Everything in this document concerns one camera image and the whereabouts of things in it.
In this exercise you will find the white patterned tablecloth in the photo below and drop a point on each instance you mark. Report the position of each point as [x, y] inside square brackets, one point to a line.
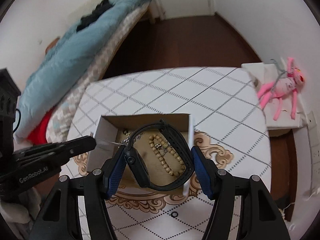
[229, 128]

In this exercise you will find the white cardboard box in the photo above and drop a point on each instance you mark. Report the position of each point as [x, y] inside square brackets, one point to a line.
[108, 135]

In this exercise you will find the wooden bed frame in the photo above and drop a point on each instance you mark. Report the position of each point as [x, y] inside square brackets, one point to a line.
[152, 13]

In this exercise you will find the pink panther plush toy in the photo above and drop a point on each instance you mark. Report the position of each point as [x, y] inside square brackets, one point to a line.
[289, 82]

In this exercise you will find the white power strip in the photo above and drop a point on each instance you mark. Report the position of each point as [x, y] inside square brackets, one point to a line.
[313, 135]

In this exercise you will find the white side box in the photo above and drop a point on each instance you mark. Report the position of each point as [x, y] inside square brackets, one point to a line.
[262, 73]

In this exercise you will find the red sheet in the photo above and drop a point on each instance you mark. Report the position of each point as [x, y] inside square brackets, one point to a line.
[38, 135]

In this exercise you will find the brown object behind quilt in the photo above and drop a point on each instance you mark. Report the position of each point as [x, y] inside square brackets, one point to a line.
[52, 44]

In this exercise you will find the checkered grey white blanket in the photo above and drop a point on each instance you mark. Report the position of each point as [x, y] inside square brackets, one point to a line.
[63, 113]

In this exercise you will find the teal quilt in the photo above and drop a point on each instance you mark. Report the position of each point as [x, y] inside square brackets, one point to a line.
[66, 63]

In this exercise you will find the black clothing on bed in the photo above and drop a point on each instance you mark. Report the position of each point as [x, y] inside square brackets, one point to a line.
[87, 20]

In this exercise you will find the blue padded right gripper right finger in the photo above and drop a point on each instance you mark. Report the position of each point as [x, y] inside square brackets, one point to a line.
[205, 170]

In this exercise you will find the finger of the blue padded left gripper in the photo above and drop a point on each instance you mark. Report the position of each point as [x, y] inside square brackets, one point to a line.
[76, 147]

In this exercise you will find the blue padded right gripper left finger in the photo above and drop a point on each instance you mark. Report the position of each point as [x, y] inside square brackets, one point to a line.
[113, 170]

